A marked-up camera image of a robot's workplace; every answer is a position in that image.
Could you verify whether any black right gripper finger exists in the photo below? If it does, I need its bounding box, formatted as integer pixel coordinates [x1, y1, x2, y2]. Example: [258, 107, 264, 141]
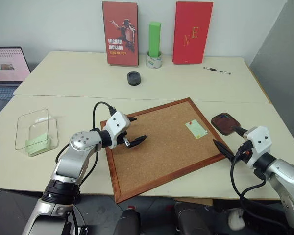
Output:
[212, 139, 236, 163]
[231, 125, 248, 138]

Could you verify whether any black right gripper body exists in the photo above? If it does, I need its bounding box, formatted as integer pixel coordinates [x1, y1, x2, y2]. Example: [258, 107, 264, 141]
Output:
[231, 141, 253, 165]

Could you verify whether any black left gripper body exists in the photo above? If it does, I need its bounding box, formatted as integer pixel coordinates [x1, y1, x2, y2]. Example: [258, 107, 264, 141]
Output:
[116, 131, 133, 149]

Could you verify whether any wood-framed cork board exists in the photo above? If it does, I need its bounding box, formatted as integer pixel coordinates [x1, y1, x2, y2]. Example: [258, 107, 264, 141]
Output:
[99, 97, 232, 204]

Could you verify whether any pale green paper note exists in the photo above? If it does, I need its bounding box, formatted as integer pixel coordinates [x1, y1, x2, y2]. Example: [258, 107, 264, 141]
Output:
[185, 121, 209, 140]

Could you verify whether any green sticky note stack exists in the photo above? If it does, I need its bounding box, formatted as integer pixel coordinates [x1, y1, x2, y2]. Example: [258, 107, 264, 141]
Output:
[25, 134, 52, 156]

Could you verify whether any dark brown small tray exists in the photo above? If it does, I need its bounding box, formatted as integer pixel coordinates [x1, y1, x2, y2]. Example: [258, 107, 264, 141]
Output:
[210, 112, 241, 136]

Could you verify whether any black round puck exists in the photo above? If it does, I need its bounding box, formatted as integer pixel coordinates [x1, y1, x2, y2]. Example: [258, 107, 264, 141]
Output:
[126, 71, 142, 86]

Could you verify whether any clear tape roll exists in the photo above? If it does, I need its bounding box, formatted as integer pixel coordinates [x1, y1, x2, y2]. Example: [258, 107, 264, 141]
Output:
[146, 50, 164, 70]

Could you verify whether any thin black and silver pen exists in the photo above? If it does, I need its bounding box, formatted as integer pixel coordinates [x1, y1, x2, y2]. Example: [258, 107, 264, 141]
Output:
[202, 66, 232, 75]

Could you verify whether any white rounded object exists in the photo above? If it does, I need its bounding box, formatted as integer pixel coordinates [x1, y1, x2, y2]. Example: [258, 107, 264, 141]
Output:
[227, 208, 245, 231]

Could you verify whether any dark rounded shape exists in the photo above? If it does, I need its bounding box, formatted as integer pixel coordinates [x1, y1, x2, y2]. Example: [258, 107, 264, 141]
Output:
[173, 201, 212, 235]
[112, 208, 141, 235]

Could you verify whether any green rectangular block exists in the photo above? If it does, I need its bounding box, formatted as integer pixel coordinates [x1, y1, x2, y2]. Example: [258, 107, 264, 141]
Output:
[148, 22, 162, 58]

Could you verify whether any red Michael Jackson book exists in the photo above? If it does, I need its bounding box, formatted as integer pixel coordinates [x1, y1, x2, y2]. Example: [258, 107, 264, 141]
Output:
[101, 1, 140, 67]

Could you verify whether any clear plastic container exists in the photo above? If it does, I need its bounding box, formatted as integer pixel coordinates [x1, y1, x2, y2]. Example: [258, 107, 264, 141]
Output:
[14, 108, 59, 157]

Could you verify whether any red book with gold letters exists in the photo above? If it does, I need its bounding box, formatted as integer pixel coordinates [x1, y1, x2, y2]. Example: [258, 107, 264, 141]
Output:
[172, 1, 214, 65]

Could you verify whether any grey laptop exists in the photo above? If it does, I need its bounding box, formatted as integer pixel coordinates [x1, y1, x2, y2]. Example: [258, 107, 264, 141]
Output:
[0, 46, 31, 117]

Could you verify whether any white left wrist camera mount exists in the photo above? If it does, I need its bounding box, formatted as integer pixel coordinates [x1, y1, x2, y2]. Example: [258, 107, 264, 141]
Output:
[104, 111, 132, 149]

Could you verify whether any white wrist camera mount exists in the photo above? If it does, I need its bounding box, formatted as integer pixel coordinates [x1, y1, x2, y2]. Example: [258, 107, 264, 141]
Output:
[243, 126, 271, 169]
[104, 111, 132, 149]

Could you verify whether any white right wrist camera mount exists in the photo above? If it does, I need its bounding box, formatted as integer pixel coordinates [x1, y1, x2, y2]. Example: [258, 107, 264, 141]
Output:
[243, 126, 271, 169]

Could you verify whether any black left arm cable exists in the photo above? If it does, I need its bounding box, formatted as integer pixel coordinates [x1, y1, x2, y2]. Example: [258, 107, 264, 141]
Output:
[55, 101, 117, 189]

